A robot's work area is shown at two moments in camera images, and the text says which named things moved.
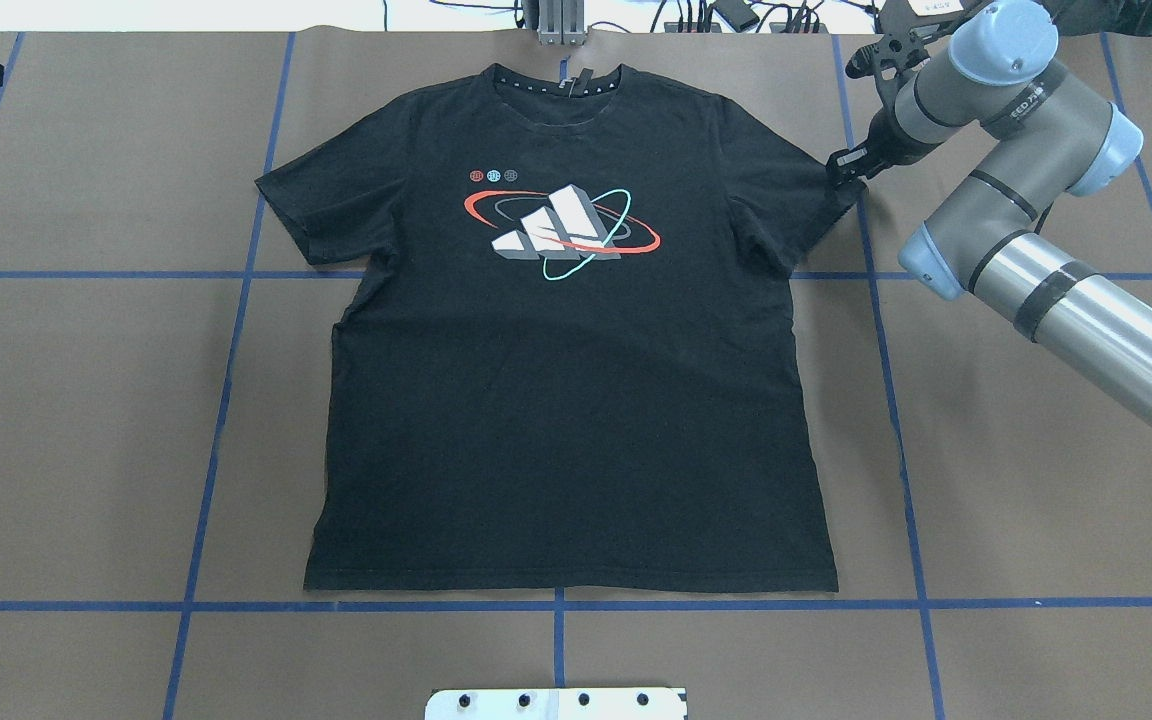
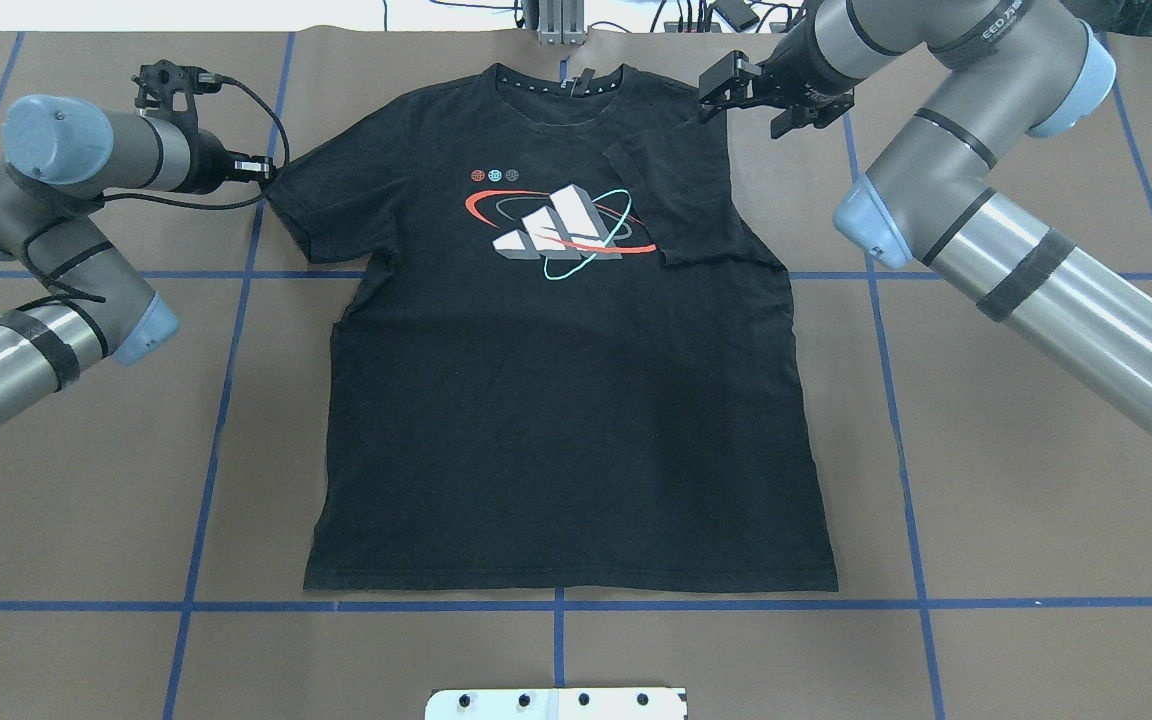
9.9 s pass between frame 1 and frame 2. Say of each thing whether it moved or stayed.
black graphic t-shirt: stayed
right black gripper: moved
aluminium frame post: stayed
